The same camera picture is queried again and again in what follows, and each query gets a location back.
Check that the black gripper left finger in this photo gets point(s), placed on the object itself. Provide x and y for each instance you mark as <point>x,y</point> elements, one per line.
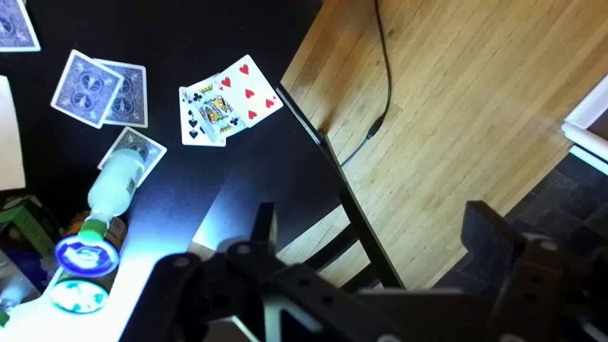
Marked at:
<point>264,223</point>

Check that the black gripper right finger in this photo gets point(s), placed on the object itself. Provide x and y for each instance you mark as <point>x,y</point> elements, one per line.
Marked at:
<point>494,244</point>

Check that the clear bottle with green cap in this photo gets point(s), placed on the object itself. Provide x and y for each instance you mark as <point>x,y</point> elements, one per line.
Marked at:
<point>114,183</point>

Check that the green cardboard bottle package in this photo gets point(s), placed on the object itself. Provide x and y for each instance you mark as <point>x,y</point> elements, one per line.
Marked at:
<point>24,248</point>

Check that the king of clubs card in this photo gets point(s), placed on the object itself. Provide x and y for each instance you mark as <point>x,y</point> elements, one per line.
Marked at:
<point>218,115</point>

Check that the clubs number playing card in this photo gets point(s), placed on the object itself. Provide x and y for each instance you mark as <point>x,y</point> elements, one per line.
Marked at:
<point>192,124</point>

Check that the six of hearts card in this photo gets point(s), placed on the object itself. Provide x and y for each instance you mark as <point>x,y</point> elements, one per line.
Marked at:
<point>252,88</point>

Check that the blue-backed playing card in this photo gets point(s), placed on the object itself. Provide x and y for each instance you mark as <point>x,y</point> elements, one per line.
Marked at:
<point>133,96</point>
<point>85,88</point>
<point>146,149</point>
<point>13,23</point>

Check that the white baseboard trim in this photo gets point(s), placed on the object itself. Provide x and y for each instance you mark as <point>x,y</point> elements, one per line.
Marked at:
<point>585,136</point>

